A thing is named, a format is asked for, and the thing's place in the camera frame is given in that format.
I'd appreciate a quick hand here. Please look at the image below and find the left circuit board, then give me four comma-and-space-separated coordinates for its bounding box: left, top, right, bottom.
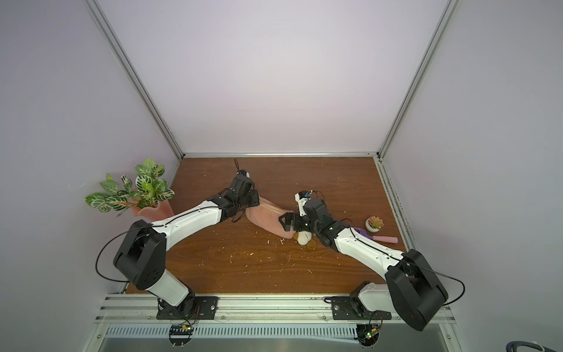
168, 324, 195, 348

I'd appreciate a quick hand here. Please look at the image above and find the pink corduroy pouch bag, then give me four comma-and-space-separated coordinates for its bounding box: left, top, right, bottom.
245, 197, 296, 239

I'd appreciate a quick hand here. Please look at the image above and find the green leafy artificial plant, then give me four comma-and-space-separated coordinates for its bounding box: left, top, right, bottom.
85, 158, 175, 216

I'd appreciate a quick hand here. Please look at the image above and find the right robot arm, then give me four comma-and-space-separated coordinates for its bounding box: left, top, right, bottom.
278, 198, 467, 331

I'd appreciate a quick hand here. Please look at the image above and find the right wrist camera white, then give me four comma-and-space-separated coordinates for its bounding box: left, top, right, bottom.
295, 190, 313, 217

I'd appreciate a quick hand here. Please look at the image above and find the right circuit board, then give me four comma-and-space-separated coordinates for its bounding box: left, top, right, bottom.
356, 324, 381, 348

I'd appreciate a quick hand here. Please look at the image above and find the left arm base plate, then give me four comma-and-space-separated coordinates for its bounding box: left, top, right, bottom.
156, 295, 219, 321

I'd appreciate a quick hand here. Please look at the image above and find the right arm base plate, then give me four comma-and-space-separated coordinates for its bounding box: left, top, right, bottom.
323, 296, 392, 321

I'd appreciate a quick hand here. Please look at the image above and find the pink glass vase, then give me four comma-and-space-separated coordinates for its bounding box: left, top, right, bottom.
131, 200, 174, 221

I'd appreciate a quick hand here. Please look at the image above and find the white brown plush decoration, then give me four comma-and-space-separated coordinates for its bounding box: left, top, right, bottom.
293, 231, 316, 250

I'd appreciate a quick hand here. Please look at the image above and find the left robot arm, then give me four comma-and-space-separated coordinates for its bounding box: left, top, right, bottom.
113, 170, 260, 319

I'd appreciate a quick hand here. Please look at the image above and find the purple pink handled tool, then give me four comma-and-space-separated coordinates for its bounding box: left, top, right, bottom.
353, 227, 399, 244

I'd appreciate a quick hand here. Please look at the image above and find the aluminium front rail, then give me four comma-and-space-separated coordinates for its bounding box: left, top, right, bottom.
93, 293, 457, 325

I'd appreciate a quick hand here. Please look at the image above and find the small succulent in white pot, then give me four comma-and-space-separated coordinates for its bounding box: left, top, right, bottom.
365, 216, 384, 233

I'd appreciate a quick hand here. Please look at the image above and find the circuit board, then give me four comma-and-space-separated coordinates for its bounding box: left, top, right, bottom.
356, 324, 381, 348
168, 324, 195, 348

